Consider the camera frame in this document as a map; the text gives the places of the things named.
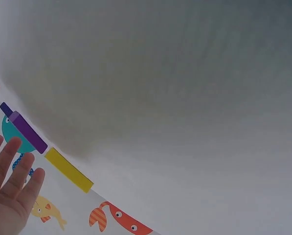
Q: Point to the long yellow block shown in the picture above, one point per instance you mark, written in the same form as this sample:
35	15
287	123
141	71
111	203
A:
68	170

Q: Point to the long purple block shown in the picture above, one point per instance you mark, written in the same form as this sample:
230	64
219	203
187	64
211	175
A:
28	133

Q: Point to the small dark purple block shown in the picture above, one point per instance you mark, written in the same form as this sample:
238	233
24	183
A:
5	108

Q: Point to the person's left hand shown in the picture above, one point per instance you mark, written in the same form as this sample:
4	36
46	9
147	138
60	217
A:
6	208

